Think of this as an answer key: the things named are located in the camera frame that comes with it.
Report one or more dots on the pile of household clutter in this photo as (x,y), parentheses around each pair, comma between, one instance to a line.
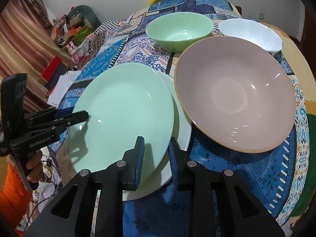
(63,29)

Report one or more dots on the pink bowl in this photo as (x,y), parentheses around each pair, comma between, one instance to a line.
(234,91)

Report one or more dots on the white crumpled cloth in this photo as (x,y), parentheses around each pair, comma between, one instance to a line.
(49,190)

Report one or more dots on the green box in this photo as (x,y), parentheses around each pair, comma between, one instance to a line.
(84,35)

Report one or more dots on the patchwork printed blanket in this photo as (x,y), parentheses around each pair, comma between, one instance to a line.
(138,51)

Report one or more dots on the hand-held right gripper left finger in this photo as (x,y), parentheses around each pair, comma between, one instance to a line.
(139,163)

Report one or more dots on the white paper sheet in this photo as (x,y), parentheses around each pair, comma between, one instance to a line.
(61,86)

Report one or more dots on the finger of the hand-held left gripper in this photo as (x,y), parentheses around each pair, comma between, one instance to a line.
(74,117)
(61,112)

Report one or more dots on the white bowl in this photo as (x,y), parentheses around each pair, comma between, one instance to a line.
(246,32)

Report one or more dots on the striped pink curtain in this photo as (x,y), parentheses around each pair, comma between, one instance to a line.
(19,42)

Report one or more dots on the white plate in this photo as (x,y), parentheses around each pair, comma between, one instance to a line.
(182,128)

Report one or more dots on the red box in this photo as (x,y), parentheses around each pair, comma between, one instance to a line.
(51,69)

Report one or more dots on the green bowl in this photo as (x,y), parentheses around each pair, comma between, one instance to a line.
(177,29)

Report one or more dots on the person's left hand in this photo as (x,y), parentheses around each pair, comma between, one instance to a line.
(35,167)

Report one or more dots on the white wall socket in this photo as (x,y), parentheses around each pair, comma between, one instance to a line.
(260,15)

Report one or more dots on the pink rabbit toy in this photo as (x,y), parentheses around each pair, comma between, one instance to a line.
(74,54)

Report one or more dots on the green plate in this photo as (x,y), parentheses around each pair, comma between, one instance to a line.
(123,103)

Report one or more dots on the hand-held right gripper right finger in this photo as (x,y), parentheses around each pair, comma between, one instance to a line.
(174,163)

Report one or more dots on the wooden bed post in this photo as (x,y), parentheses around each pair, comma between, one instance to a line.
(238,9)

